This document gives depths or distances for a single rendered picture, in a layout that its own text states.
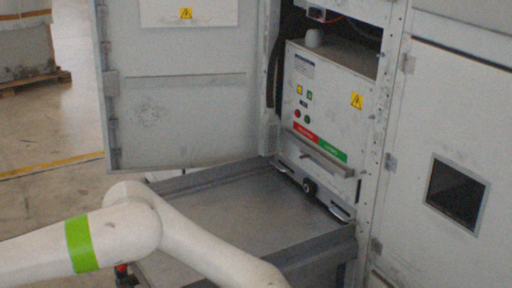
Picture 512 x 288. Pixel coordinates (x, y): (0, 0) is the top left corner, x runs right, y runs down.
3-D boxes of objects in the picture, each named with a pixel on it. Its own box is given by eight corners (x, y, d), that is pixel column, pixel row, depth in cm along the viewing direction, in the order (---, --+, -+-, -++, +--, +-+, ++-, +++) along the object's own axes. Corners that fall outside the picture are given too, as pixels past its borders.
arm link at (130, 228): (164, 237, 122) (152, 187, 119) (171, 260, 110) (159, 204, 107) (80, 260, 118) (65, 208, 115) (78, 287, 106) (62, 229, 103)
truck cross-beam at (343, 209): (358, 230, 187) (360, 216, 184) (272, 162, 227) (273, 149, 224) (369, 226, 189) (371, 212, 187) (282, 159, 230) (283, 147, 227)
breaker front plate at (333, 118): (354, 215, 187) (373, 84, 165) (276, 155, 223) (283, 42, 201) (357, 214, 188) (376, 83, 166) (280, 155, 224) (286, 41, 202)
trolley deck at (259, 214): (171, 334, 153) (170, 318, 150) (101, 220, 199) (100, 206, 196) (356, 257, 186) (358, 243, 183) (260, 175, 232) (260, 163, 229)
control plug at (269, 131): (264, 158, 212) (266, 116, 204) (257, 152, 216) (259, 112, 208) (280, 153, 216) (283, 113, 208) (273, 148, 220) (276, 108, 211)
